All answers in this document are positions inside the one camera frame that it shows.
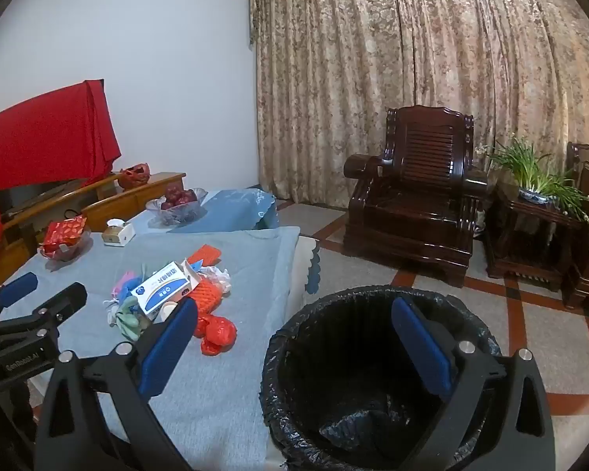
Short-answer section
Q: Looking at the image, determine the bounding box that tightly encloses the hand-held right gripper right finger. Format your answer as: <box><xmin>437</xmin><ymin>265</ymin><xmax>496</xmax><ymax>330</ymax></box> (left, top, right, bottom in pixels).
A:
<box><xmin>391</xmin><ymin>296</ymin><xmax>555</xmax><ymax>471</ymax></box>

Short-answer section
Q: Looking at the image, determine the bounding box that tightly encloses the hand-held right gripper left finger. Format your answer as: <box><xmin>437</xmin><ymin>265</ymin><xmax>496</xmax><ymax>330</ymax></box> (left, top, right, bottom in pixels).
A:
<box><xmin>35</xmin><ymin>297</ymin><xmax>199</xmax><ymax>471</ymax></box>

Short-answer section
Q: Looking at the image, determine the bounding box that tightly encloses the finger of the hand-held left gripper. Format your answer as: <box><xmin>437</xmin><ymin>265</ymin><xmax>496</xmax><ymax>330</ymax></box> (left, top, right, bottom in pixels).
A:
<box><xmin>0</xmin><ymin>282</ymin><xmax>88</xmax><ymax>338</ymax></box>
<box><xmin>0</xmin><ymin>272</ymin><xmax>39</xmax><ymax>327</ymax></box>

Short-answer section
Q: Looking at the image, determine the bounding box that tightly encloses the light green cloth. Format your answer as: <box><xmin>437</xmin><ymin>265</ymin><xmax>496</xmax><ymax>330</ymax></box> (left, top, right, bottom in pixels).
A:
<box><xmin>115</xmin><ymin>299</ymin><xmax>153</xmax><ymax>341</ymax></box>

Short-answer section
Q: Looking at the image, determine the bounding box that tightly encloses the red plastic bag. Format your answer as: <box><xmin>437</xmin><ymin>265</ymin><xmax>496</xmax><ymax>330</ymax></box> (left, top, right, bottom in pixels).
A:
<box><xmin>193</xmin><ymin>313</ymin><xmax>238</xmax><ymax>356</ymax></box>

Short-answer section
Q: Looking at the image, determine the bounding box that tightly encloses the pink pouch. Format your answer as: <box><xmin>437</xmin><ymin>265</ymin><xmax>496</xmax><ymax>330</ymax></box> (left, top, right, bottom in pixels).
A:
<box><xmin>110</xmin><ymin>270</ymin><xmax>135</xmax><ymax>300</ymax></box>

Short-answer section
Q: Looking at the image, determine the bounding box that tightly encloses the white and blue box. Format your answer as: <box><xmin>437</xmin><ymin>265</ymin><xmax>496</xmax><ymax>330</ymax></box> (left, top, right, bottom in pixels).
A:
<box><xmin>130</xmin><ymin>260</ymin><xmax>202</xmax><ymax>319</ymax></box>

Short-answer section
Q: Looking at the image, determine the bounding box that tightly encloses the orange foam net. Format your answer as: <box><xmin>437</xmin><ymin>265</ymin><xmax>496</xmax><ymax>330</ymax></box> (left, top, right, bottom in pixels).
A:
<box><xmin>187</xmin><ymin>277</ymin><xmax>224</xmax><ymax>315</ymax></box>

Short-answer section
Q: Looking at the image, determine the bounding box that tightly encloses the trash bin with black liner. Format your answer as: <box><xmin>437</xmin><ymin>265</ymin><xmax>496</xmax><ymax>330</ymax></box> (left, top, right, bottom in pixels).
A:
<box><xmin>260</xmin><ymin>285</ymin><xmax>504</xmax><ymax>471</ymax></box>

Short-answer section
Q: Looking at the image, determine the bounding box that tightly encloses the glass candy bowl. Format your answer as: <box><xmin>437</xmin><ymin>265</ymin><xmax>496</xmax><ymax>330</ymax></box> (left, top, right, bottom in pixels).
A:
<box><xmin>38</xmin><ymin>233</ymin><xmax>93</xmax><ymax>263</ymax></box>

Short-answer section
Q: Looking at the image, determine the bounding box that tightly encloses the red patterned packet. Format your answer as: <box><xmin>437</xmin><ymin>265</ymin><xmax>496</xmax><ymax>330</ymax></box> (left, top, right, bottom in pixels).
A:
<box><xmin>43</xmin><ymin>215</ymin><xmax>88</xmax><ymax>251</ymax></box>

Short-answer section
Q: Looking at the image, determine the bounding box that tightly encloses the tissue box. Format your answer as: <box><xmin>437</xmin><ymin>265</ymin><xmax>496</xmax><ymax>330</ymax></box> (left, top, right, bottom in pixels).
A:
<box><xmin>101</xmin><ymin>220</ymin><xmax>135</xmax><ymax>247</ymax></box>

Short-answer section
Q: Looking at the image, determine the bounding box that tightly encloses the orange-red flat packet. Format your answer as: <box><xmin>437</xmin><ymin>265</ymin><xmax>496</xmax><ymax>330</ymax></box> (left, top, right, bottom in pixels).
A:
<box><xmin>185</xmin><ymin>244</ymin><xmax>223</xmax><ymax>267</ymax></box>

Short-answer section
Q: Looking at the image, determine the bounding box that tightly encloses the light wooden cabinet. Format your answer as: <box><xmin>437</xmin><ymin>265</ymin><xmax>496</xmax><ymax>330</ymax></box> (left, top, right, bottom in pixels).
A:
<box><xmin>0</xmin><ymin>172</ymin><xmax>187</xmax><ymax>290</ymax></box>

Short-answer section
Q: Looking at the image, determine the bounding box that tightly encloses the clear bag with red items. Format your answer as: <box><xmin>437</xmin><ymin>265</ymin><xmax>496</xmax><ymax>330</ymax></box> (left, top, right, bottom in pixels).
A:
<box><xmin>146</xmin><ymin>187</ymin><xmax>208</xmax><ymax>226</ymax></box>

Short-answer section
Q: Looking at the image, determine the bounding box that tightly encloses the red woven basket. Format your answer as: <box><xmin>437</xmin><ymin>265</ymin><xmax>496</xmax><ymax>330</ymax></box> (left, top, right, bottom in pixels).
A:
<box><xmin>118</xmin><ymin>163</ymin><xmax>152</xmax><ymax>190</ymax></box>

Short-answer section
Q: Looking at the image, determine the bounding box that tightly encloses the cream cloth with blue edge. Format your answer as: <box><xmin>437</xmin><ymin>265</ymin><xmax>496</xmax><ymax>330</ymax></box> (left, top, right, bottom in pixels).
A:
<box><xmin>275</xmin><ymin>235</ymin><xmax>322</xmax><ymax>305</ymax></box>

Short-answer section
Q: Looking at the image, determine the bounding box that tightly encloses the heap of red apples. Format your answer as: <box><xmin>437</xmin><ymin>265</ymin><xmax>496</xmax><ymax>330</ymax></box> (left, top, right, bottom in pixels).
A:
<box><xmin>161</xmin><ymin>184</ymin><xmax>197</xmax><ymax>209</ymax></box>

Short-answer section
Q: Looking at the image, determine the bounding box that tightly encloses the blue plastic bag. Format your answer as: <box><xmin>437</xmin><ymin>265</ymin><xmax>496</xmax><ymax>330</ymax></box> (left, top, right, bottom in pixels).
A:
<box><xmin>169</xmin><ymin>189</ymin><xmax>279</xmax><ymax>234</ymax></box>

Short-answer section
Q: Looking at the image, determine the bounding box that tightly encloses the dark wooden side table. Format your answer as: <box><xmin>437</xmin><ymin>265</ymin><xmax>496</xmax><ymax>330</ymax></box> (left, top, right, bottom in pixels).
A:
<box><xmin>485</xmin><ymin>181</ymin><xmax>589</xmax><ymax>291</ymax></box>

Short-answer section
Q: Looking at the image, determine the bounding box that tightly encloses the red cloth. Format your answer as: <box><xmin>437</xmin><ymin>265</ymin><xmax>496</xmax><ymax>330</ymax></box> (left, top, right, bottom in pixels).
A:
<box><xmin>0</xmin><ymin>78</ymin><xmax>122</xmax><ymax>258</ymax></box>

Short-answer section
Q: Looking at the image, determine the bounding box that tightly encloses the potted green plant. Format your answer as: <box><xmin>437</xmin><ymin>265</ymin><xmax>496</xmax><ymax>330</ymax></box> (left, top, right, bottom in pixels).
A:
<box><xmin>478</xmin><ymin>135</ymin><xmax>589</xmax><ymax>221</ymax></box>

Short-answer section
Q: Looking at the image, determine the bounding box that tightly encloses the beige patterned curtain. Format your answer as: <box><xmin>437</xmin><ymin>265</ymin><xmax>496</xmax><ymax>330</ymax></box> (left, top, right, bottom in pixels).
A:
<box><xmin>248</xmin><ymin>0</ymin><xmax>589</xmax><ymax>217</ymax></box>

